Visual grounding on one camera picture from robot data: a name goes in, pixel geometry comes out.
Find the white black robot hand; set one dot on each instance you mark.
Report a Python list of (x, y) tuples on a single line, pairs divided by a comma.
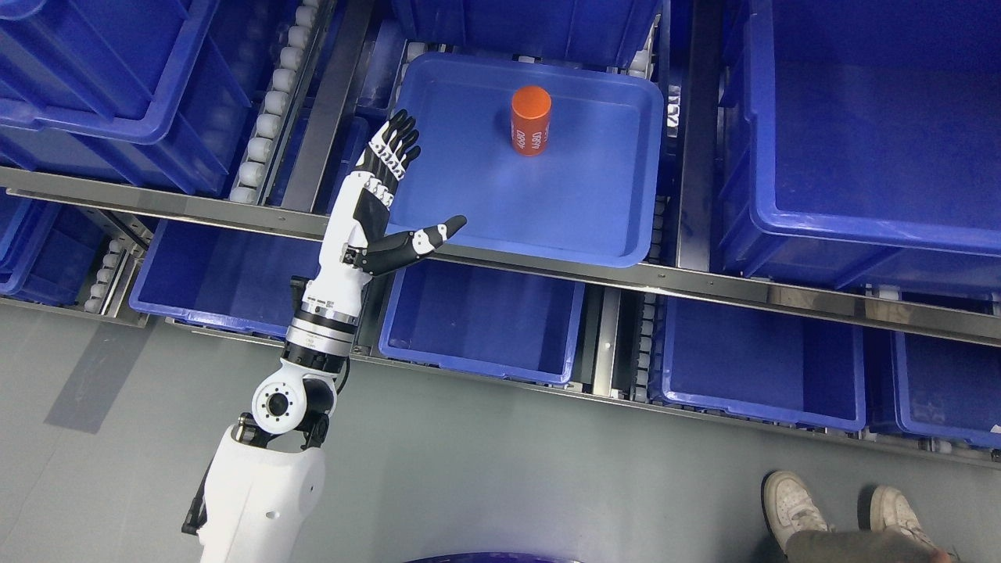
[(356, 246)]

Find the orange cylindrical capacitor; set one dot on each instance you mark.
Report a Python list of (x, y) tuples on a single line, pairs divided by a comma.
[(530, 112)]

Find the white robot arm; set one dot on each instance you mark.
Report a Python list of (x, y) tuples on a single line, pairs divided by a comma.
[(268, 472)]

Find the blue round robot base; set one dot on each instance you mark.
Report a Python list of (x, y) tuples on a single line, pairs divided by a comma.
[(493, 557)]

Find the blue bin lower left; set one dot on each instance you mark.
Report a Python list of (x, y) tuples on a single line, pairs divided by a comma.
[(220, 278)]

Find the white roller track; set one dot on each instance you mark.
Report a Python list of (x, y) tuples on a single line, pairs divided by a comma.
[(259, 165)]

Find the blue bin lower centre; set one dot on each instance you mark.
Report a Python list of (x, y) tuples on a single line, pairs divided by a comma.
[(502, 324)]

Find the shallow blue plastic tray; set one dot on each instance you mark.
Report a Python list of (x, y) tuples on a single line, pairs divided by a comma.
[(589, 197)]

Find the large blue bin upper left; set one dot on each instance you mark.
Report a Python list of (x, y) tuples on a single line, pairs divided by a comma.
[(150, 93)]

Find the large blue bin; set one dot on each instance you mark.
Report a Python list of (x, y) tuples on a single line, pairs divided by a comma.
[(861, 145), (150, 93)]

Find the blue bin far left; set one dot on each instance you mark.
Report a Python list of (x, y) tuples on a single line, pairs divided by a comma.
[(47, 250)]

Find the blue bin top centre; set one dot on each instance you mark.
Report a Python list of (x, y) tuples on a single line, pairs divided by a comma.
[(595, 33)]

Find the blue bin lower right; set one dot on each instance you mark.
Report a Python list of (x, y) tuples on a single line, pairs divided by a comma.
[(757, 364)]

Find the white left sneaker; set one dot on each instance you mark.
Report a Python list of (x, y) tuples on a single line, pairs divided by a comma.
[(789, 507)]

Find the white sneaker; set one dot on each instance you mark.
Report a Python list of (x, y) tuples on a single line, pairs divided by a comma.
[(890, 510), (789, 507)]

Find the large blue bin upper right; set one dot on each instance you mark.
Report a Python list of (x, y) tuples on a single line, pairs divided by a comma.
[(861, 145)]

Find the grey trouser leg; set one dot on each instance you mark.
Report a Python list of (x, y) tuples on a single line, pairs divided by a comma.
[(861, 546)]

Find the white right sneaker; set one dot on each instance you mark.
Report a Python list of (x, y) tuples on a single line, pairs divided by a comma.
[(890, 510)]

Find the blue bin far right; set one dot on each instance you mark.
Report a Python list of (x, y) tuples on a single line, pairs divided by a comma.
[(946, 389)]

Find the metal shelf rail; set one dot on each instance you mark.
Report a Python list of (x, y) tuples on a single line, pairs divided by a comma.
[(842, 307)]

